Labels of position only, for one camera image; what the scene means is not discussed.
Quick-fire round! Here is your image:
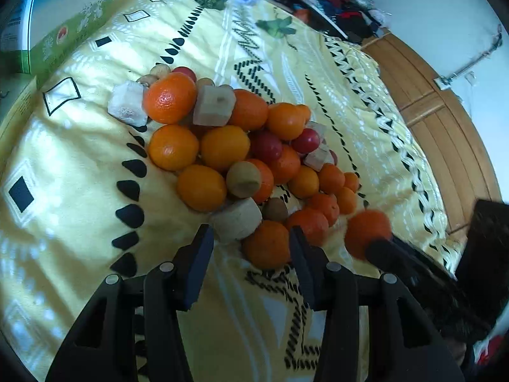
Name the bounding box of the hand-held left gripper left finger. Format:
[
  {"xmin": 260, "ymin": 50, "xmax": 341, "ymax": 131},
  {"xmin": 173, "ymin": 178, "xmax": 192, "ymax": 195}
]
[{"xmin": 45, "ymin": 224, "xmax": 215, "ymax": 382}]

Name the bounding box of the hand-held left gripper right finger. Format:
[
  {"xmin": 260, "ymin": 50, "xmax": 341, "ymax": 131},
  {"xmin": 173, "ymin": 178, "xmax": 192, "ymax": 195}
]
[{"xmin": 289, "ymin": 226, "xmax": 466, "ymax": 382}]

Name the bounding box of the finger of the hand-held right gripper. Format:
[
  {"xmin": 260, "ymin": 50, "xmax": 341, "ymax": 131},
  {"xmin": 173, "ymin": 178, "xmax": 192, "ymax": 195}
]
[{"xmin": 365, "ymin": 236, "xmax": 459, "ymax": 300}]

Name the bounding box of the round mandarin orange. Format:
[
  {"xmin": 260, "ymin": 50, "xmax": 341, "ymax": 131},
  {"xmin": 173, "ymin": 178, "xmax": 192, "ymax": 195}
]
[{"xmin": 344, "ymin": 209, "xmax": 394, "ymax": 261}]

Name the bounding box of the pile of oranges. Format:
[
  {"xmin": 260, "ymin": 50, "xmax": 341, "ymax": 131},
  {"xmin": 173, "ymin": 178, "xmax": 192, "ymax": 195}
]
[{"xmin": 142, "ymin": 72, "xmax": 360, "ymax": 270}]

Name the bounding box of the wooden headboard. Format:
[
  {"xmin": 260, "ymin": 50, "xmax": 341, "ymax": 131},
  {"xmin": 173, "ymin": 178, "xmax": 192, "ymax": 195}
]
[{"xmin": 360, "ymin": 32, "xmax": 504, "ymax": 235}]

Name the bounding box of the blue green printed carton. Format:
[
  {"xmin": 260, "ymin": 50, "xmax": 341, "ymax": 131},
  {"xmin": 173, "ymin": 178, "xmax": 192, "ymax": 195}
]
[{"xmin": 0, "ymin": 0, "xmax": 127, "ymax": 86}]

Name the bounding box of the white wall cable fixture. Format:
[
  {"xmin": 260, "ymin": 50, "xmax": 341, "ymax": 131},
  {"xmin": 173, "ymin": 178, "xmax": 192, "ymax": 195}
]
[{"xmin": 435, "ymin": 24, "xmax": 504, "ymax": 90}]

